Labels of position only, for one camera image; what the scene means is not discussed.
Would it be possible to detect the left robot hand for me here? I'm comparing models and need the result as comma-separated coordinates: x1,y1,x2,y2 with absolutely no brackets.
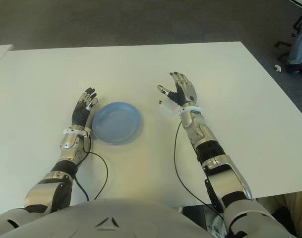
71,86,98,129

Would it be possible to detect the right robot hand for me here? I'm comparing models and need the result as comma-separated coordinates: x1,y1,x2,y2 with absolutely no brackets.
157,71,198,108

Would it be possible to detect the white wall charger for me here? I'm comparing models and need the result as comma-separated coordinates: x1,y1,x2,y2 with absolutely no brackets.
158,98,180,116

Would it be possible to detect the blue plastic plate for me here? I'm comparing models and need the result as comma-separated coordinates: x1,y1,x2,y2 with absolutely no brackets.
92,101,142,145

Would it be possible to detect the black office chair base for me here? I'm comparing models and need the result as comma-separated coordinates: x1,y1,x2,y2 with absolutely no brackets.
274,9,302,62

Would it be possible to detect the black shoe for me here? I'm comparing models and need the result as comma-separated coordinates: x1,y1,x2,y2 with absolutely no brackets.
286,63,302,74

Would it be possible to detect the grey robot torso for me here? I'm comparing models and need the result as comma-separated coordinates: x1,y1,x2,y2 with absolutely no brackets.
0,198,208,238

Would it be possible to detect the person leg in jeans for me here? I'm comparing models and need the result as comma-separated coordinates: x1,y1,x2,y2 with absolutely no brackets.
287,31,302,65

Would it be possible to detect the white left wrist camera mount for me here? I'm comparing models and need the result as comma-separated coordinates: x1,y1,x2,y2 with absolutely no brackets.
63,127,91,137

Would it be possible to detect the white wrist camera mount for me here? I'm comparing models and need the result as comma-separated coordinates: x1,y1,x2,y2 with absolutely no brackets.
63,127,91,137
179,106,205,117

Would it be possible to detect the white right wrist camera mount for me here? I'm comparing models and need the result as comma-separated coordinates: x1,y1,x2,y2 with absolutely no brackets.
179,106,205,117

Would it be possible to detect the thin black cable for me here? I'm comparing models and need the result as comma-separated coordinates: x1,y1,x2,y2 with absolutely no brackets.
175,119,225,220
83,137,109,200

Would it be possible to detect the thick black cable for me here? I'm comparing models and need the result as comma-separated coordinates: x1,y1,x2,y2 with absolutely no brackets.
73,175,90,201

